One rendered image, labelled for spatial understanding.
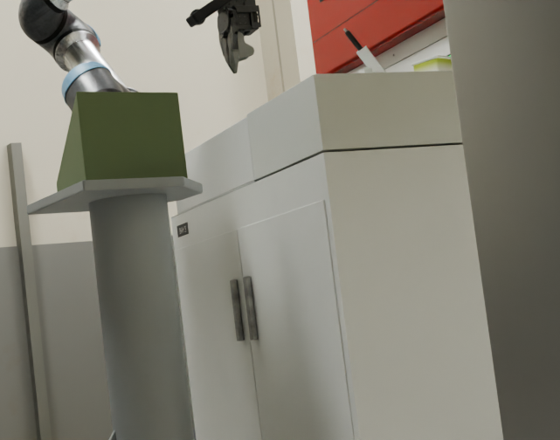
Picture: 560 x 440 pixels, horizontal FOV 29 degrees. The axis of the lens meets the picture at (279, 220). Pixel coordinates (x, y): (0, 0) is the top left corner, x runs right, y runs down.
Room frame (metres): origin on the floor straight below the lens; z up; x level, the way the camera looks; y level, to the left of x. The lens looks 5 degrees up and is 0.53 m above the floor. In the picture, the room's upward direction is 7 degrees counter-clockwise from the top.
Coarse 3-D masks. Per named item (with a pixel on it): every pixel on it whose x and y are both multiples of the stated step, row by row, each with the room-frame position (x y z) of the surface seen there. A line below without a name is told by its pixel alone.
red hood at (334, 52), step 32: (320, 0) 3.21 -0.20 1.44; (352, 0) 3.03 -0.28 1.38; (384, 0) 2.87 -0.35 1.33; (416, 0) 2.73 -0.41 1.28; (320, 32) 3.24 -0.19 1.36; (352, 32) 3.06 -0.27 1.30; (384, 32) 2.89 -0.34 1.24; (416, 32) 2.84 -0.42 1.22; (320, 64) 3.27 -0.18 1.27; (352, 64) 3.12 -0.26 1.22
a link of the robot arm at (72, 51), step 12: (72, 12) 2.65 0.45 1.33; (60, 24) 2.60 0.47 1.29; (72, 24) 2.63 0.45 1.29; (84, 24) 2.66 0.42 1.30; (60, 36) 2.62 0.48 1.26; (72, 36) 2.61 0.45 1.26; (84, 36) 2.62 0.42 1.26; (96, 36) 2.71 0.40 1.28; (48, 48) 2.65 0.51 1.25; (60, 48) 2.61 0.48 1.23; (72, 48) 2.60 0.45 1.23; (84, 48) 2.59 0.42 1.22; (96, 48) 2.62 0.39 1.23; (60, 60) 2.63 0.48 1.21; (72, 60) 2.59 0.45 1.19; (84, 60) 2.56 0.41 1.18; (96, 60) 2.55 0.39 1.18
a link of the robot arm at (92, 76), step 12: (72, 72) 2.31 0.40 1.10; (84, 72) 2.30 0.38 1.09; (96, 72) 2.30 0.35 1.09; (108, 72) 2.33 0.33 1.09; (72, 84) 2.30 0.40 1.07; (84, 84) 2.28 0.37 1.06; (96, 84) 2.27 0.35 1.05; (108, 84) 2.28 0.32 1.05; (120, 84) 2.34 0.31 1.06; (72, 96) 2.29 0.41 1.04; (72, 108) 2.30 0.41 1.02
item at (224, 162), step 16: (240, 128) 2.37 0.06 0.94; (208, 144) 2.57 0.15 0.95; (224, 144) 2.48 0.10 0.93; (240, 144) 2.39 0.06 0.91; (192, 160) 2.69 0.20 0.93; (208, 160) 2.58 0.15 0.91; (224, 160) 2.49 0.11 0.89; (240, 160) 2.40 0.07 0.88; (192, 176) 2.70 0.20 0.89; (208, 176) 2.60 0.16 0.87; (224, 176) 2.50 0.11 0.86; (240, 176) 2.41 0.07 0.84; (208, 192) 2.61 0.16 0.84; (224, 192) 2.51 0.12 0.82
